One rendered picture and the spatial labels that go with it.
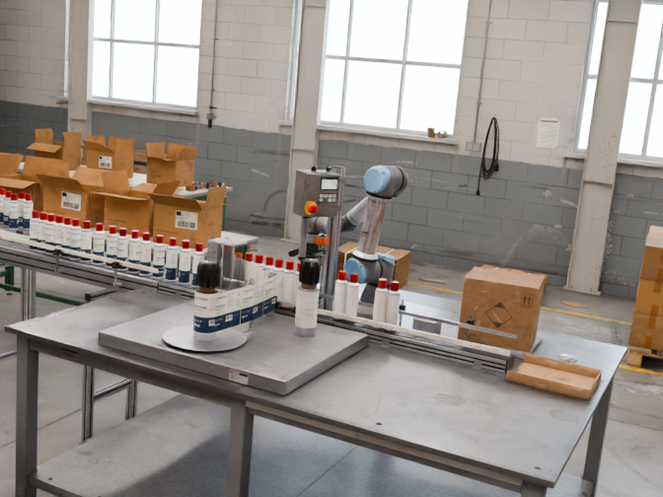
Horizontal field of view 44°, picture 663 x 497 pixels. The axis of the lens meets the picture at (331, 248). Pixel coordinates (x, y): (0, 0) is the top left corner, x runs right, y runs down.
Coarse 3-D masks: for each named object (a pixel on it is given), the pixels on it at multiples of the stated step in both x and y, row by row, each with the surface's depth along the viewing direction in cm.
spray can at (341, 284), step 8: (344, 272) 344; (336, 280) 346; (344, 280) 344; (336, 288) 345; (344, 288) 344; (336, 296) 345; (344, 296) 345; (336, 304) 346; (344, 304) 346; (336, 312) 346
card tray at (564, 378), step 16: (528, 368) 321; (544, 368) 322; (560, 368) 322; (576, 368) 319; (592, 368) 316; (528, 384) 302; (544, 384) 300; (560, 384) 297; (576, 384) 308; (592, 384) 309
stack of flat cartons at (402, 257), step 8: (344, 248) 780; (352, 248) 783; (384, 248) 794; (392, 248) 799; (344, 256) 762; (400, 256) 766; (408, 256) 791; (400, 264) 762; (408, 264) 793; (336, 272) 767; (400, 272) 767; (408, 272) 796; (392, 280) 750; (400, 280) 768; (400, 288) 774
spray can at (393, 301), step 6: (396, 282) 334; (396, 288) 333; (390, 294) 334; (396, 294) 333; (390, 300) 334; (396, 300) 334; (390, 306) 334; (396, 306) 334; (390, 312) 335; (396, 312) 335; (390, 318) 335; (396, 318) 336; (396, 324) 336; (390, 330) 336
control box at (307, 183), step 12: (300, 180) 349; (312, 180) 347; (300, 192) 349; (312, 192) 348; (324, 192) 350; (336, 192) 353; (300, 204) 350; (324, 204) 352; (336, 204) 355; (312, 216) 351; (324, 216) 354
